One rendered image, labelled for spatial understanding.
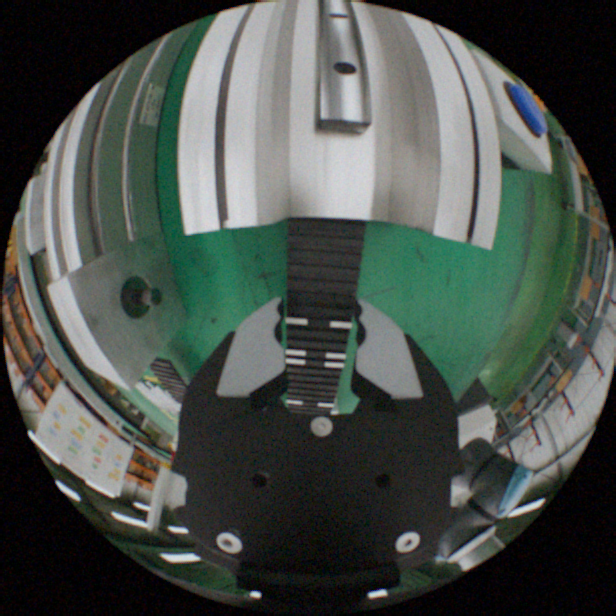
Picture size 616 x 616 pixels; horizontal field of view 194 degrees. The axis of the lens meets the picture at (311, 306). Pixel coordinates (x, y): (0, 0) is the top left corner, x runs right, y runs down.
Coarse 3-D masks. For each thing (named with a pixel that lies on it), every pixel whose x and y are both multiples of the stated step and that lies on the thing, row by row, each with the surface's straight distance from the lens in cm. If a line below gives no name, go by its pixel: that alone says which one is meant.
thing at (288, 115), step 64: (320, 0) 18; (256, 64) 6; (320, 64) 10; (384, 64) 13; (448, 64) 9; (192, 128) 6; (256, 128) 5; (320, 128) 9; (384, 128) 10; (448, 128) 6; (192, 192) 5; (256, 192) 5; (320, 192) 8; (384, 192) 9; (448, 192) 6
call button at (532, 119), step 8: (512, 88) 18; (520, 88) 19; (520, 96) 18; (528, 96) 19; (520, 104) 18; (528, 104) 18; (536, 104) 20; (528, 112) 17; (536, 112) 19; (528, 120) 18; (536, 120) 18; (544, 120) 20; (536, 128) 18; (544, 128) 19
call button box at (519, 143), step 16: (480, 64) 18; (496, 80) 18; (496, 96) 16; (512, 96) 18; (496, 112) 15; (512, 112) 17; (512, 128) 15; (528, 128) 18; (512, 144) 17; (528, 144) 17; (544, 144) 21; (512, 160) 21; (528, 160) 19; (544, 160) 19
